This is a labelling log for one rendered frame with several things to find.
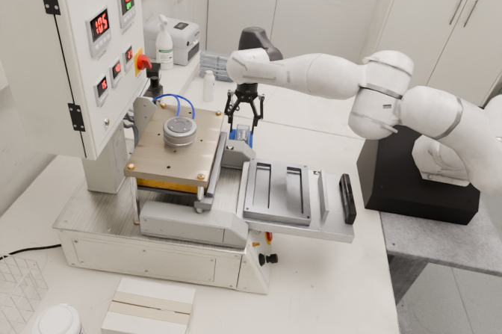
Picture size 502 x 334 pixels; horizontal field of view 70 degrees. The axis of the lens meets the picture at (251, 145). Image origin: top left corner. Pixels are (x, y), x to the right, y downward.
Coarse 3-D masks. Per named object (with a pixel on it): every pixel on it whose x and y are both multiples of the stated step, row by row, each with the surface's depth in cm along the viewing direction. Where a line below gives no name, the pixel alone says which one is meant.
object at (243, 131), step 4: (240, 128) 146; (244, 128) 146; (248, 128) 147; (236, 132) 143; (240, 132) 144; (244, 132) 144; (248, 132) 144; (236, 136) 142; (240, 136) 142; (244, 136) 142; (248, 136) 142; (240, 140) 140; (244, 140) 140; (248, 140) 140; (248, 144) 138
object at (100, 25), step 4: (100, 16) 62; (104, 16) 64; (96, 20) 61; (100, 20) 62; (104, 20) 64; (96, 24) 61; (100, 24) 63; (104, 24) 64; (96, 28) 61; (100, 28) 63; (104, 28) 64; (96, 32) 62; (100, 32) 63; (96, 36) 62
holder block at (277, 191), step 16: (256, 160) 101; (256, 176) 98; (272, 176) 96; (288, 176) 99; (304, 176) 98; (256, 192) 93; (272, 192) 92; (288, 192) 95; (304, 192) 93; (256, 208) 87; (272, 208) 87; (288, 208) 90; (304, 208) 89; (304, 224) 87
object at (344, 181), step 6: (342, 174) 99; (348, 174) 99; (342, 180) 98; (348, 180) 97; (342, 186) 97; (348, 186) 95; (348, 192) 93; (348, 198) 91; (348, 204) 90; (354, 204) 90; (348, 210) 89; (354, 210) 88; (348, 216) 88; (354, 216) 88; (348, 222) 89
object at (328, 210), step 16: (320, 176) 98; (336, 176) 103; (240, 192) 94; (320, 192) 95; (336, 192) 98; (240, 208) 89; (320, 208) 92; (336, 208) 93; (256, 224) 87; (272, 224) 87; (288, 224) 87; (320, 224) 89; (336, 224) 89; (336, 240) 88; (352, 240) 88
